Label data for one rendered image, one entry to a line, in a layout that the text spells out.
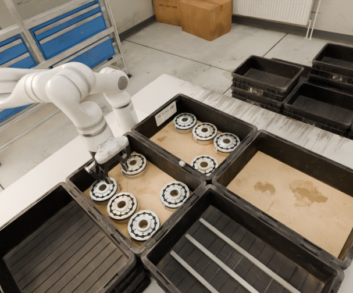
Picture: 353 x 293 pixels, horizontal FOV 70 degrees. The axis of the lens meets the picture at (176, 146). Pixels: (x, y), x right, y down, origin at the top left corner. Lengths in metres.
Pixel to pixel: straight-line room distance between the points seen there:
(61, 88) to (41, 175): 0.87
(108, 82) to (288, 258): 0.83
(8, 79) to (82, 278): 0.59
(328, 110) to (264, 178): 1.15
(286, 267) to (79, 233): 0.64
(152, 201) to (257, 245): 0.37
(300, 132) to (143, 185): 0.77
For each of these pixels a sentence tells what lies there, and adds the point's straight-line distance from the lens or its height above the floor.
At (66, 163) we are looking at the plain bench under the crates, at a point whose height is 0.70.
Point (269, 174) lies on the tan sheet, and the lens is 0.96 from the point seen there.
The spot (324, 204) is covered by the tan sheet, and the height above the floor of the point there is 0.83.
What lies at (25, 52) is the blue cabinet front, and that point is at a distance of 2.59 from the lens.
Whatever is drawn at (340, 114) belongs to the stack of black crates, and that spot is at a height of 0.38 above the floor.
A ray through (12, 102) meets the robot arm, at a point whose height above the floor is 1.26.
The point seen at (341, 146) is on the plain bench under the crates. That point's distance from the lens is 1.32.
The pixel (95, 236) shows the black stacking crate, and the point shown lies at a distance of 0.91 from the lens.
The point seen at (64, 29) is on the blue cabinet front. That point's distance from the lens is 2.69.
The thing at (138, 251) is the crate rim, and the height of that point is 0.93.
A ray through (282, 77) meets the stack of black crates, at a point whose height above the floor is 0.49.
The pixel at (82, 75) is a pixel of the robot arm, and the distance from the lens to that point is 0.57.
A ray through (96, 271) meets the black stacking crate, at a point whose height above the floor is 0.83.
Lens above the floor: 1.59
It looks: 47 degrees down
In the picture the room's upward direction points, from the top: 11 degrees counter-clockwise
